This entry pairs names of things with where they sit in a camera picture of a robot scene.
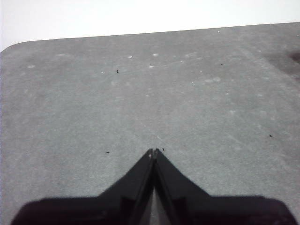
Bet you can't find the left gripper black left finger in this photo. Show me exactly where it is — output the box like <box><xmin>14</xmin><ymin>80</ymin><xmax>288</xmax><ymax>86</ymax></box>
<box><xmin>10</xmin><ymin>149</ymin><xmax>155</xmax><ymax>225</ymax></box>

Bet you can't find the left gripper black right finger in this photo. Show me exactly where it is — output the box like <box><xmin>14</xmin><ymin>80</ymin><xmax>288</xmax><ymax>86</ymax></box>
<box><xmin>154</xmin><ymin>148</ymin><xmax>298</xmax><ymax>225</ymax></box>

